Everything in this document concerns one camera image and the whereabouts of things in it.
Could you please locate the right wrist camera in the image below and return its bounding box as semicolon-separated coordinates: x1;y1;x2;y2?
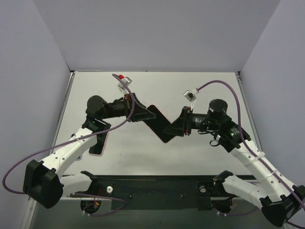
183;88;199;111

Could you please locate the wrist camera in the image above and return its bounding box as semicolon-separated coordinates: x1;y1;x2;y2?
117;74;132;97
183;88;199;111

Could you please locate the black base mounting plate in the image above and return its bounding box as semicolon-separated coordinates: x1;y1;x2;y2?
85;175;234;210

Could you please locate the black phone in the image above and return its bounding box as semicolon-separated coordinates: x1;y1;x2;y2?
144;104;175;143

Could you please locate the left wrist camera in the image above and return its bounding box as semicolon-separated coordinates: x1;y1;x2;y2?
117;74;132;97

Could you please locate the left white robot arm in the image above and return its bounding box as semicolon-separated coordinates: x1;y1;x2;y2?
23;93;156;209

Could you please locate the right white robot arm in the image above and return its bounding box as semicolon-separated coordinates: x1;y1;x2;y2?
164;99;305;227

